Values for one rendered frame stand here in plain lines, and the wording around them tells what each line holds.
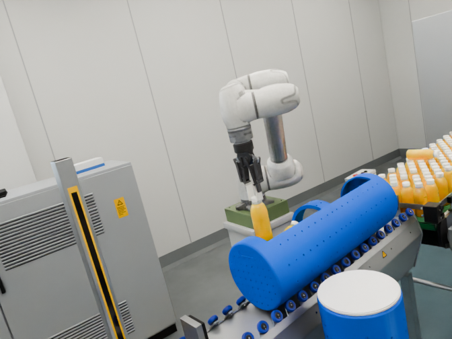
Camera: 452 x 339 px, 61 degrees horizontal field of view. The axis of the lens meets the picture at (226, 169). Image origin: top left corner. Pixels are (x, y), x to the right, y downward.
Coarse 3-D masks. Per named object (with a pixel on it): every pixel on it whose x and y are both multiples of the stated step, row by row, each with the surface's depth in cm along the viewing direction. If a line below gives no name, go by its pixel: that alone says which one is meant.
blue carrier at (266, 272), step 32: (352, 192) 178; (384, 192) 185; (320, 224) 158; (352, 224) 166; (384, 224) 187; (256, 256) 143; (288, 256) 143; (320, 256) 152; (256, 288) 149; (288, 288) 141
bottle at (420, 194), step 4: (416, 188) 209; (420, 188) 207; (424, 188) 208; (416, 192) 208; (420, 192) 207; (424, 192) 207; (416, 196) 208; (420, 196) 207; (424, 196) 207; (416, 200) 209; (420, 200) 208; (424, 200) 207; (416, 212) 212; (420, 212) 209; (420, 216) 210
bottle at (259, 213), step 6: (252, 204) 150; (258, 204) 149; (264, 204) 150; (252, 210) 149; (258, 210) 148; (264, 210) 149; (252, 216) 150; (258, 216) 148; (264, 216) 149; (252, 222) 151; (258, 222) 149; (264, 222) 149; (258, 228) 150; (264, 228) 149; (270, 228) 151; (258, 234) 150; (264, 234) 150; (270, 234) 151
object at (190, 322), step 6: (180, 318) 134; (186, 318) 133; (192, 318) 134; (186, 324) 131; (192, 324) 129; (198, 324) 128; (204, 324) 130; (186, 330) 133; (192, 330) 129; (198, 330) 127; (204, 330) 130; (186, 336) 135; (192, 336) 131; (198, 336) 127; (204, 336) 130
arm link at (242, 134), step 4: (248, 124) 142; (236, 128) 140; (240, 128) 140; (244, 128) 140; (248, 128) 141; (228, 132) 143; (232, 132) 141; (236, 132) 140; (240, 132) 140; (244, 132) 140; (248, 132) 141; (232, 136) 141; (236, 136) 141; (240, 136) 140; (244, 136) 140; (248, 136) 142; (252, 136) 143; (232, 140) 143; (236, 140) 141; (240, 140) 141; (244, 140) 141; (248, 140) 143
